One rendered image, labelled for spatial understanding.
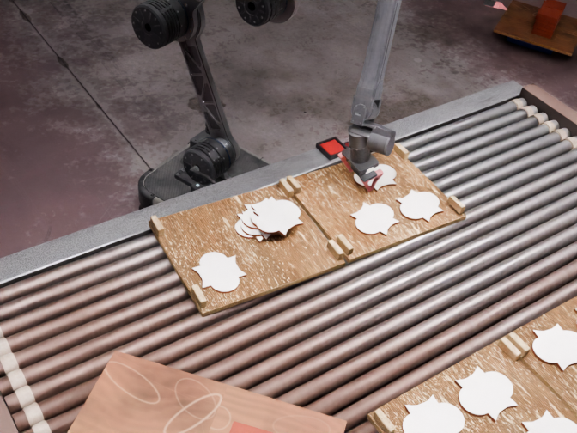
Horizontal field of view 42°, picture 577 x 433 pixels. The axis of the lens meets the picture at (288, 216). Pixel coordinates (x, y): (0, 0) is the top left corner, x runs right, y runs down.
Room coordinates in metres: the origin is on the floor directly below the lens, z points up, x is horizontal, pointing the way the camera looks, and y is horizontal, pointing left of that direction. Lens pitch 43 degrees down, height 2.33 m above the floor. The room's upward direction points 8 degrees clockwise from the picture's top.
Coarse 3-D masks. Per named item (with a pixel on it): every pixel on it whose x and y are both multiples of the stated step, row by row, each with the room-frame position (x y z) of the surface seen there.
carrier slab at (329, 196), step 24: (336, 168) 1.75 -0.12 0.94; (408, 168) 1.80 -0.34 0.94; (312, 192) 1.63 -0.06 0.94; (336, 192) 1.64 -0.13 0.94; (360, 192) 1.65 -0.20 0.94; (384, 192) 1.67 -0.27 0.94; (408, 192) 1.68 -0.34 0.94; (432, 192) 1.70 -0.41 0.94; (312, 216) 1.53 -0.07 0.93; (336, 216) 1.54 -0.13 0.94; (432, 216) 1.59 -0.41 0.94; (456, 216) 1.60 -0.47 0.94; (336, 240) 1.45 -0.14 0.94; (360, 240) 1.46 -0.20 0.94; (384, 240) 1.47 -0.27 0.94; (408, 240) 1.49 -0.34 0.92
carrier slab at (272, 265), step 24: (264, 192) 1.60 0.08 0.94; (168, 216) 1.45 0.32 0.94; (192, 216) 1.46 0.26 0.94; (216, 216) 1.47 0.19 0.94; (168, 240) 1.36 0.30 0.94; (192, 240) 1.37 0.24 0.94; (216, 240) 1.39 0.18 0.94; (240, 240) 1.40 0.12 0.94; (264, 240) 1.41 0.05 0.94; (288, 240) 1.42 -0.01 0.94; (312, 240) 1.43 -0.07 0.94; (192, 264) 1.29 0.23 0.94; (240, 264) 1.31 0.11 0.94; (264, 264) 1.32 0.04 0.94; (288, 264) 1.33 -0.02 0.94; (312, 264) 1.34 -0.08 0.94; (336, 264) 1.36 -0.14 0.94; (240, 288) 1.23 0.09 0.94; (264, 288) 1.24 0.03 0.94
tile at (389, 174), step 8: (376, 168) 1.77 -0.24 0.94; (384, 168) 1.77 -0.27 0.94; (392, 168) 1.78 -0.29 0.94; (384, 176) 1.73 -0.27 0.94; (392, 176) 1.74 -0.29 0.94; (360, 184) 1.68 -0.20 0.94; (368, 184) 1.69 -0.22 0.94; (376, 184) 1.69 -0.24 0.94; (384, 184) 1.70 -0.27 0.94; (392, 184) 1.71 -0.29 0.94
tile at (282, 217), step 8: (272, 200) 1.52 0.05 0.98; (264, 208) 1.49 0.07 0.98; (272, 208) 1.49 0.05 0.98; (280, 208) 1.50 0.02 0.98; (288, 208) 1.50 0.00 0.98; (296, 208) 1.50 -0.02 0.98; (264, 216) 1.45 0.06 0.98; (272, 216) 1.46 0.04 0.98; (280, 216) 1.46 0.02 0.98; (288, 216) 1.47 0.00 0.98; (296, 216) 1.47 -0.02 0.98; (256, 224) 1.42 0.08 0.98; (264, 224) 1.42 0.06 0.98; (272, 224) 1.43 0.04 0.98; (280, 224) 1.43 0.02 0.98; (288, 224) 1.44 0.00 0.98; (296, 224) 1.44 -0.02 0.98; (264, 232) 1.40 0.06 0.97; (272, 232) 1.40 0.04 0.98; (280, 232) 1.41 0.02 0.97
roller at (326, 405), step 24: (576, 264) 1.49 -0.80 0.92; (528, 288) 1.38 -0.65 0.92; (552, 288) 1.40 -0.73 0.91; (480, 312) 1.28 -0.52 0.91; (504, 312) 1.29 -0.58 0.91; (456, 336) 1.18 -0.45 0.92; (408, 360) 1.09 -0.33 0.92; (360, 384) 1.00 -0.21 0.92; (384, 384) 1.03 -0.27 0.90; (312, 408) 0.92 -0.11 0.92; (336, 408) 0.94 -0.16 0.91
